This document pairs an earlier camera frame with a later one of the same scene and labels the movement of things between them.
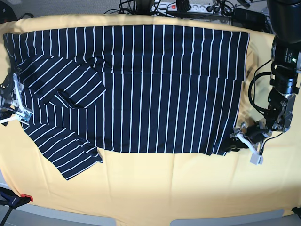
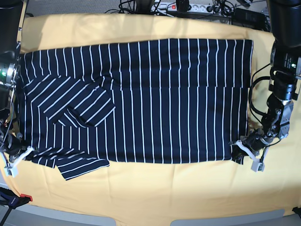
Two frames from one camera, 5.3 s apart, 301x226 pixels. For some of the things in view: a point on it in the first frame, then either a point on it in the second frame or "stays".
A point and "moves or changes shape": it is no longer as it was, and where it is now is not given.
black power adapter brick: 249,19 stays
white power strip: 170,6 stays
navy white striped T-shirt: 143,89 moves or changes shape
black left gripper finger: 236,143 → 248,151
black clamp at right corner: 297,210 stays
